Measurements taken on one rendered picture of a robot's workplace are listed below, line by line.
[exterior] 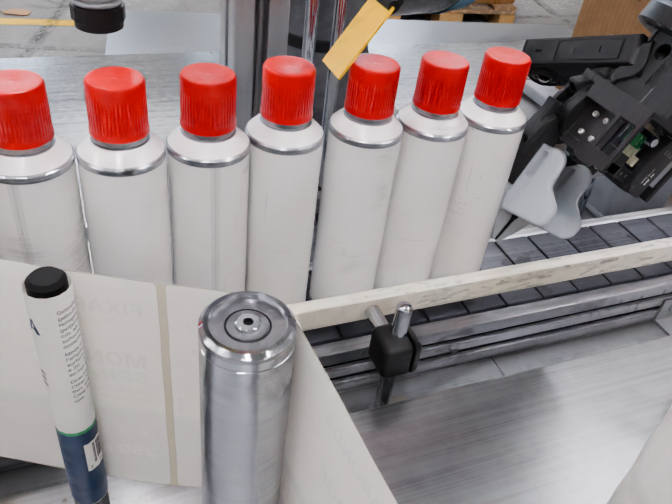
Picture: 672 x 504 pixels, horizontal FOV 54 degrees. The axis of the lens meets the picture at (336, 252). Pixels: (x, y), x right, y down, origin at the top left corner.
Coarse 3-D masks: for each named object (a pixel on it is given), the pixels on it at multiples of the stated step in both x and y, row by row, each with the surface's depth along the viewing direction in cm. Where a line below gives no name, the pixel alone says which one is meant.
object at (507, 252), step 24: (504, 240) 64; (528, 240) 65; (552, 240) 65; (576, 240) 66; (600, 240) 66; (624, 240) 67; (648, 240) 67; (504, 264) 61; (528, 288) 59; (552, 288) 59; (576, 288) 60; (432, 312) 55; (456, 312) 55; (480, 312) 56; (312, 336) 51; (336, 336) 51; (360, 336) 52
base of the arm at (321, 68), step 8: (288, 40) 75; (296, 40) 75; (320, 40) 74; (288, 48) 76; (296, 48) 75; (320, 48) 74; (328, 48) 75; (296, 56) 76; (320, 56) 75; (320, 64) 76; (320, 72) 76; (320, 80) 76; (344, 80) 77; (320, 88) 77; (344, 88) 77; (320, 96) 77; (344, 96) 78; (320, 104) 77; (336, 104) 78; (320, 112) 78; (320, 120) 78
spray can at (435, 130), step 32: (448, 64) 44; (416, 96) 45; (448, 96) 44; (416, 128) 45; (448, 128) 45; (416, 160) 46; (448, 160) 46; (416, 192) 48; (448, 192) 49; (416, 224) 50; (384, 256) 52; (416, 256) 51
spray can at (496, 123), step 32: (512, 64) 45; (480, 96) 47; (512, 96) 46; (480, 128) 47; (512, 128) 47; (480, 160) 49; (512, 160) 50; (480, 192) 50; (448, 224) 53; (480, 224) 52; (448, 256) 54; (480, 256) 55
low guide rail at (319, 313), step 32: (576, 256) 57; (608, 256) 58; (640, 256) 60; (384, 288) 51; (416, 288) 52; (448, 288) 52; (480, 288) 54; (512, 288) 55; (320, 320) 49; (352, 320) 51
